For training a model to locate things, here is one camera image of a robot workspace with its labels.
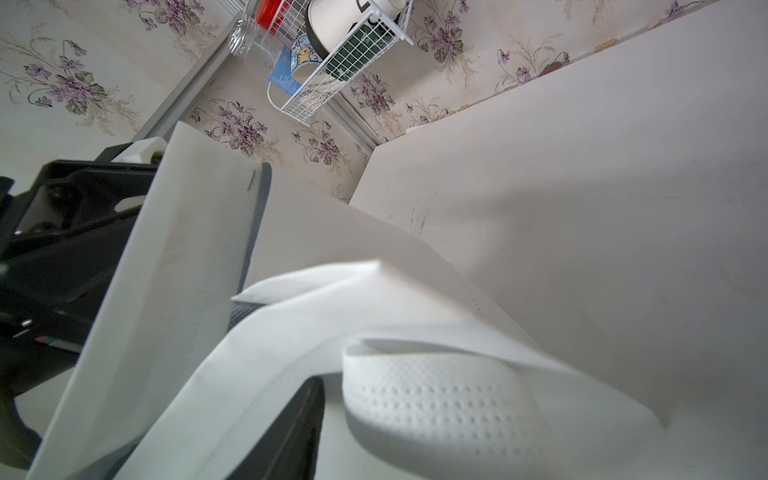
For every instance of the white wire wall basket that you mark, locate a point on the white wire wall basket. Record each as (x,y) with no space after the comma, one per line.
(299,89)

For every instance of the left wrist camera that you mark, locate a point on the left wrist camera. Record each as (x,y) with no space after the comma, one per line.
(147,151)

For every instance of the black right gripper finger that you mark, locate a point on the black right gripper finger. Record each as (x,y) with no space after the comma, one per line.
(289,448)

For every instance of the white insulated delivery bag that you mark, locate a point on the white insulated delivery bag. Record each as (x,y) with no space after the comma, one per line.
(240,284)

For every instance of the white black cylinder can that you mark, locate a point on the white black cylinder can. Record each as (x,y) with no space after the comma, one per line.
(327,22)

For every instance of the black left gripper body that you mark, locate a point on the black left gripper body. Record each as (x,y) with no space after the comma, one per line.
(61,242)

